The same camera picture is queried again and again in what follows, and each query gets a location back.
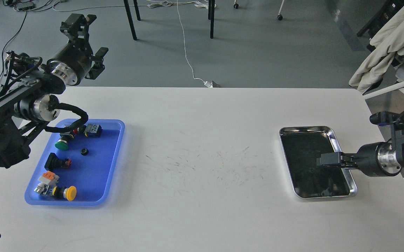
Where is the small black gear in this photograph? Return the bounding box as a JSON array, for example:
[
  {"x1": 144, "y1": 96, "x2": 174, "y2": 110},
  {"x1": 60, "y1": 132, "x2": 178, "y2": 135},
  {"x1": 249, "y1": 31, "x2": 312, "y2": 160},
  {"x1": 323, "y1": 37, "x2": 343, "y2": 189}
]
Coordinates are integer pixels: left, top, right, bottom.
[{"x1": 80, "y1": 148, "x2": 89, "y2": 156}]

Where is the black floor cable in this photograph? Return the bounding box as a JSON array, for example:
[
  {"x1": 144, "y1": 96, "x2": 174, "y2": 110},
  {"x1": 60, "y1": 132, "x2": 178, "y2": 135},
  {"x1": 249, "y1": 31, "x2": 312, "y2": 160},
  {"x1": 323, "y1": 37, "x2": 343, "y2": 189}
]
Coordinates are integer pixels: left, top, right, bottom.
[{"x1": 0, "y1": 10, "x2": 29, "y2": 105}]

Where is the yellow push button switch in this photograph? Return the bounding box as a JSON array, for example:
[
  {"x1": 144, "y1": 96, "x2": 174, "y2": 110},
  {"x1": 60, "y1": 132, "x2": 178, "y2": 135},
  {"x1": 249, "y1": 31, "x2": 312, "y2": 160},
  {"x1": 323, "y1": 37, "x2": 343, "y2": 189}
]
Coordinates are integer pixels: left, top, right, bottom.
[{"x1": 34, "y1": 184, "x2": 77, "y2": 201}]

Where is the green push button switch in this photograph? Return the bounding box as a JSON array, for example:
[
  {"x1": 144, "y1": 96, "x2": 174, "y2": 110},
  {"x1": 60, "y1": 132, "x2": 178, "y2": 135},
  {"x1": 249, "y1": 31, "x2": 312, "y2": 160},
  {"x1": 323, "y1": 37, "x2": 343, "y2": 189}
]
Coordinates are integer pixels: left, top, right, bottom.
[{"x1": 54, "y1": 135, "x2": 74, "y2": 151}]

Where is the blue plastic tray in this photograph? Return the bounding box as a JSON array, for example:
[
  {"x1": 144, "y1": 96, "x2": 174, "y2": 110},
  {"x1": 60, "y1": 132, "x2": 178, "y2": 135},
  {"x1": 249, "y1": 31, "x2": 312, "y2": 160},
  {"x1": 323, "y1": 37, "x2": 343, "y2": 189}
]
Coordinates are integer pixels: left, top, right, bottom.
[{"x1": 24, "y1": 119, "x2": 125, "y2": 207}]

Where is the black table leg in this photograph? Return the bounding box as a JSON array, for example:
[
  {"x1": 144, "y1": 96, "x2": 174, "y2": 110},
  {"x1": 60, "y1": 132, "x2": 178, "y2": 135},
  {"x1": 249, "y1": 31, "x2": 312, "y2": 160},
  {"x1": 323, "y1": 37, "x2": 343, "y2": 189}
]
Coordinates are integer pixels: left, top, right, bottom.
[
  {"x1": 208, "y1": 0, "x2": 216, "y2": 39},
  {"x1": 123, "y1": 0, "x2": 141, "y2": 41}
]

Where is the black table leg right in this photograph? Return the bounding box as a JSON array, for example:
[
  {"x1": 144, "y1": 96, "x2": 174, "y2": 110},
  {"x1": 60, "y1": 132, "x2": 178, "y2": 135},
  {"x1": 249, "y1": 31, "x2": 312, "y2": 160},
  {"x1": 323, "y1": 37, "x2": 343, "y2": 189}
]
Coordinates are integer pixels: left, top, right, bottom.
[{"x1": 208, "y1": 0, "x2": 216, "y2": 39}]

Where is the silver metal tray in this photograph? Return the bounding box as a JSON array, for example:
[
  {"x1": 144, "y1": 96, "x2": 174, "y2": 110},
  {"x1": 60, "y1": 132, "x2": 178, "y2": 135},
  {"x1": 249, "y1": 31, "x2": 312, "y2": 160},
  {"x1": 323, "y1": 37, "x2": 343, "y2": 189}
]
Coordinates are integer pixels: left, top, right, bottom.
[{"x1": 279, "y1": 126, "x2": 358, "y2": 201}]

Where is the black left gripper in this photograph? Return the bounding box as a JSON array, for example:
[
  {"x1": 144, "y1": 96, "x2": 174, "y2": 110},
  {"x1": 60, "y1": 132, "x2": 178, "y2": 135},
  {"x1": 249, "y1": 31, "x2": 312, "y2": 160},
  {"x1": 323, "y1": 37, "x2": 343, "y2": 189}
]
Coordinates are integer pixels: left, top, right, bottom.
[{"x1": 47, "y1": 13, "x2": 109, "y2": 86}]

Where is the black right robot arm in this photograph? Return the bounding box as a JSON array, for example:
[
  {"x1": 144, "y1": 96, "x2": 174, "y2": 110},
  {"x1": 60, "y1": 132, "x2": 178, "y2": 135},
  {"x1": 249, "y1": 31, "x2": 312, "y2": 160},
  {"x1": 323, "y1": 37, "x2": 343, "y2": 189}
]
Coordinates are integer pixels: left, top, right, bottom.
[{"x1": 316, "y1": 111, "x2": 404, "y2": 177}]

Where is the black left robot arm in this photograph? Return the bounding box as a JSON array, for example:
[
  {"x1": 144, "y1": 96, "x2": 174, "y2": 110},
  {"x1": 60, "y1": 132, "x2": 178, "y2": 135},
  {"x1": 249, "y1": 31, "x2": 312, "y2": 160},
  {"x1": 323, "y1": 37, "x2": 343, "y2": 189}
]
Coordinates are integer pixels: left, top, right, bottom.
[{"x1": 0, "y1": 13, "x2": 108, "y2": 168}]

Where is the orange grey contact block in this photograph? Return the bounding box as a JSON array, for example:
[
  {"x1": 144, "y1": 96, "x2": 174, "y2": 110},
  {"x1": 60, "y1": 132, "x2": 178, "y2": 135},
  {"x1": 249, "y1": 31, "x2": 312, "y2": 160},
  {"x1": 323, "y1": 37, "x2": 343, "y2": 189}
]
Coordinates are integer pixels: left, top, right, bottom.
[{"x1": 38, "y1": 171, "x2": 60, "y2": 186}]

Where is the white cable with adapter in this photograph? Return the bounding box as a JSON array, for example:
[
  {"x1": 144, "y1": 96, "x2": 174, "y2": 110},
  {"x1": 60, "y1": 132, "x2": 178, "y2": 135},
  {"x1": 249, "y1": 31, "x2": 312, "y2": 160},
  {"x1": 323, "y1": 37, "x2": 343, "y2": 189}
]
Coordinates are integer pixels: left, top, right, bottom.
[{"x1": 176, "y1": 0, "x2": 220, "y2": 89}]

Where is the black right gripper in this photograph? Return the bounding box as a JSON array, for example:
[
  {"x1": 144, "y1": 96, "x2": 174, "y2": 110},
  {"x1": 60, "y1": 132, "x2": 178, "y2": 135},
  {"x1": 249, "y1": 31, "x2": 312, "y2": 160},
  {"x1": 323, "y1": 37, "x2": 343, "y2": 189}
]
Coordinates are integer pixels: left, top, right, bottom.
[{"x1": 316, "y1": 142, "x2": 402, "y2": 177}]

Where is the beige jacket on chair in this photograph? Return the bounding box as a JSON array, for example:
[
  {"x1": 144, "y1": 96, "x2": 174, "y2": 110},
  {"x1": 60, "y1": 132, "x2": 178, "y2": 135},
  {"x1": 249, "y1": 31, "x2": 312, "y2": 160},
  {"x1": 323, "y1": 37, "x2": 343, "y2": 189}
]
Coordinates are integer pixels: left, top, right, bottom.
[{"x1": 349, "y1": 7, "x2": 404, "y2": 93}]

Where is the black red switch part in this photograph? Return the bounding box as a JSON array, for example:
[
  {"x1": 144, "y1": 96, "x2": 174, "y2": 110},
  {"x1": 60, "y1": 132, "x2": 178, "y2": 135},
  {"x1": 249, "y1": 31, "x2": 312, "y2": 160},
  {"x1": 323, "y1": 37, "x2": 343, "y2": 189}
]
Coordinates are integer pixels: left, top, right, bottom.
[{"x1": 44, "y1": 153, "x2": 72, "y2": 171}]

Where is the black table leg left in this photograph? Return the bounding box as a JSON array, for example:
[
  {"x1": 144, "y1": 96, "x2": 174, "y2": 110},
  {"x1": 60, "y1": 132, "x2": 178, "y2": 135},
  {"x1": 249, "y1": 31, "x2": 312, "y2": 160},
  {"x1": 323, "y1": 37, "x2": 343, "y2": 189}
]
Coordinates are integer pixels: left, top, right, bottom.
[{"x1": 123, "y1": 0, "x2": 141, "y2": 41}]

